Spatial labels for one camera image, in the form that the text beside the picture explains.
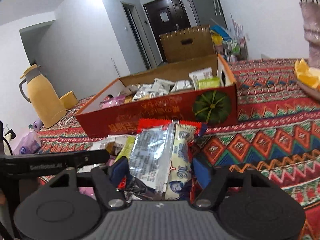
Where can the pink snack packet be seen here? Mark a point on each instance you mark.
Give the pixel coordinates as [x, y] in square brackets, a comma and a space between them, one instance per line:
[110, 101]

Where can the green nut bar packet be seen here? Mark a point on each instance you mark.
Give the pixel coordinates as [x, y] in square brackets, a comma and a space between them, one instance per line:
[213, 82]

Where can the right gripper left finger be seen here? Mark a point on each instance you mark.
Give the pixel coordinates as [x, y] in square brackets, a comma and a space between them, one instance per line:
[69, 206]

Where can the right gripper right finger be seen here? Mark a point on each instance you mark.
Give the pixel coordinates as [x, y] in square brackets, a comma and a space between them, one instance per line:
[246, 205]

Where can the red cardboard tray box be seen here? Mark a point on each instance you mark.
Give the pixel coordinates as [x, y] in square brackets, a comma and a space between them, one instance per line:
[216, 107]

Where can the yellow thermos jug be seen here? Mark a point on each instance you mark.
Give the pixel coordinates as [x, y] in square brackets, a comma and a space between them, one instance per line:
[38, 91]

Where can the white grey snack packet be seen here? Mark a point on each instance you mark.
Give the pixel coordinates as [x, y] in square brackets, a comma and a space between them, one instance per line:
[143, 91]

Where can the dark entrance door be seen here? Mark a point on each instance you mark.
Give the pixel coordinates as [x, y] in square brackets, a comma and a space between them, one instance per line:
[166, 16]

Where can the bowl of orange peels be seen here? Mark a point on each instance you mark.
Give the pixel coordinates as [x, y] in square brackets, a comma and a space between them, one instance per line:
[307, 78]

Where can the grey refrigerator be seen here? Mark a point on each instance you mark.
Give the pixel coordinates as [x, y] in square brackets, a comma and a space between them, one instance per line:
[208, 12]

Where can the brown cardboard box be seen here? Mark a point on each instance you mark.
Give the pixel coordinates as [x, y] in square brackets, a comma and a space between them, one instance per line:
[188, 43]

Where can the pink textured vase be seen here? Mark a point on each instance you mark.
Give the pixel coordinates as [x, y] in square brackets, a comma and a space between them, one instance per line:
[311, 16]

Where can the patterned red tablecloth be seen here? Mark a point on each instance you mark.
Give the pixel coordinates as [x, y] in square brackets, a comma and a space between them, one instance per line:
[277, 134]

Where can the purple tissue pack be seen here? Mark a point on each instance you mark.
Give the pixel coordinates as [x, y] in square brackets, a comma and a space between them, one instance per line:
[27, 142]

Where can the silver milk candy bag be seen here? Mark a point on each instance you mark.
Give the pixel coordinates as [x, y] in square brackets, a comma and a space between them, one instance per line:
[160, 161]

